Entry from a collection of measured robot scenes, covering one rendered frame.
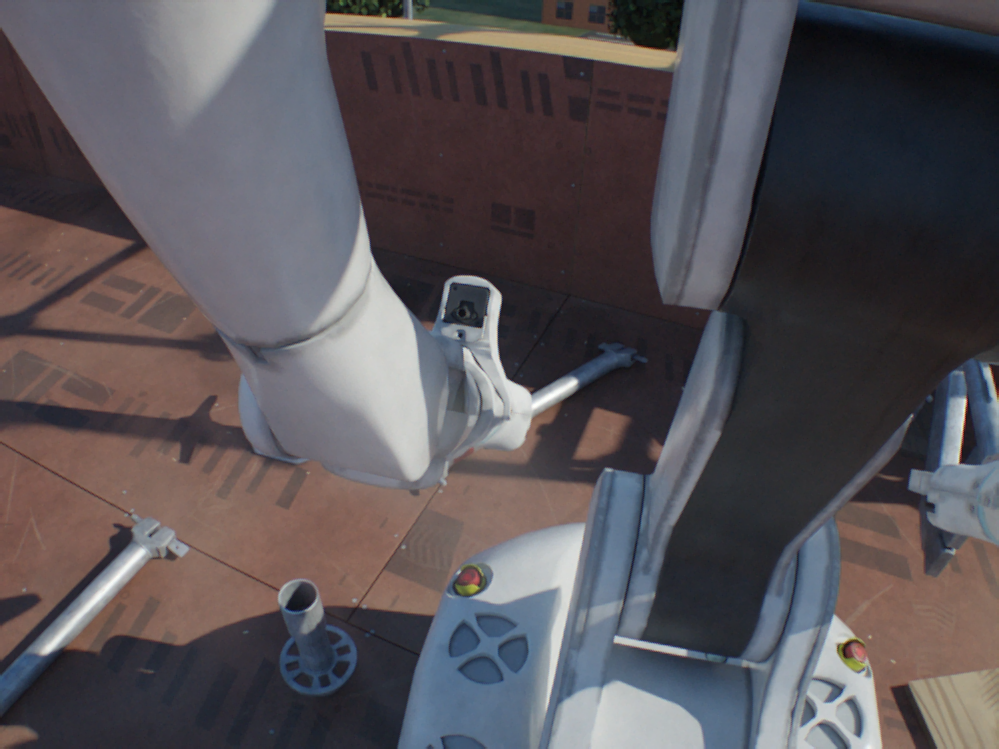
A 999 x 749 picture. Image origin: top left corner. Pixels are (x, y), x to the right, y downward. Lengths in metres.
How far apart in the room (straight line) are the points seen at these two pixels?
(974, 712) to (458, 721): 0.94
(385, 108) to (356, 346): 1.89
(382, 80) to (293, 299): 1.90
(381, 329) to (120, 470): 1.44
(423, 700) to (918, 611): 1.03
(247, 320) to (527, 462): 1.32
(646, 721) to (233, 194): 0.58
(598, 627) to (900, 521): 1.14
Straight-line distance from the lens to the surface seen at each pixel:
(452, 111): 2.00
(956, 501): 0.64
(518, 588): 0.85
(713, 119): 0.27
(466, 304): 0.51
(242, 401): 0.30
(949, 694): 1.42
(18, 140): 3.67
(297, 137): 0.18
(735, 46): 0.26
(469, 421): 0.41
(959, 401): 1.52
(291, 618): 0.99
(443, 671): 0.80
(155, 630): 1.36
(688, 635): 0.63
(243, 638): 1.29
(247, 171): 0.17
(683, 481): 0.47
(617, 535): 0.59
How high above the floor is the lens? 1.07
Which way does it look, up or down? 38 degrees down
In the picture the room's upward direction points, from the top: 3 degrees clockwise
